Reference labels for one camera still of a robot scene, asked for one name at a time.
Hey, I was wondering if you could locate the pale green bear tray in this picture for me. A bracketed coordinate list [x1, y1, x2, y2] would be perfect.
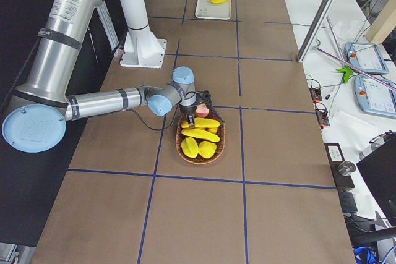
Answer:
[195, 0, 231, 20]

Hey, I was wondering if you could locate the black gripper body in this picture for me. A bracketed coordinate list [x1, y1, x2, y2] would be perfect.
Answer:
[179, 105, 196, 121]

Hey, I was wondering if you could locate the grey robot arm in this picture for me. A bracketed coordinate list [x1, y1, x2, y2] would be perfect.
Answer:
[1, 0, 198, 153]

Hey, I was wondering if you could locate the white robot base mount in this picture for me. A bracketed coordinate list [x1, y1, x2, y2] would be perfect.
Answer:
[120, 0, 167, 69]

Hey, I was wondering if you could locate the brown wicker basket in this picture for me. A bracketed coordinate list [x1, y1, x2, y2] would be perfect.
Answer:
[175, 111, 225, 165]

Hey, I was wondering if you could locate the green handled reach grabber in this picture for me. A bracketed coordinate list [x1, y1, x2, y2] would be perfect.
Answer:
[311, 45, 395, 92]

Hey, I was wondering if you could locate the black monitor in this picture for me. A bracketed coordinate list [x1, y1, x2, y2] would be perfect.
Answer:
[357, 139, 395, 226]

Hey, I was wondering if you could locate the metal cup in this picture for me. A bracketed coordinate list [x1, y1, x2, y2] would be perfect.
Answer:
[337, 160, 356, 177]

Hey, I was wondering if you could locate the silver reach grabber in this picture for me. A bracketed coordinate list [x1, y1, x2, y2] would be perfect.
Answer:
[326, 16, 345, 60]

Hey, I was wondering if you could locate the blue teach pendant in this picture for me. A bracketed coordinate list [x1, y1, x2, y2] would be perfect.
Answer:
[354, 75, 395, 118]
[344, 42, 389, 75]

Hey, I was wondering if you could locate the black braided cable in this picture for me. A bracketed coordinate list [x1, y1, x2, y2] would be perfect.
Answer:
[126, 90, 226, 132]

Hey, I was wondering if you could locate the red apple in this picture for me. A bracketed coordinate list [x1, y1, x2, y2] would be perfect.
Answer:
[194, 104, 210, 118]

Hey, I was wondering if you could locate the yellow lemon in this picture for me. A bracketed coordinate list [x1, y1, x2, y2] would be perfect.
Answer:
[198, 140, 217, 158]

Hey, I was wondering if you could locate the aluminium frame post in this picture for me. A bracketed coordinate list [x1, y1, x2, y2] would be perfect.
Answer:
[296, 0, 334, 63]

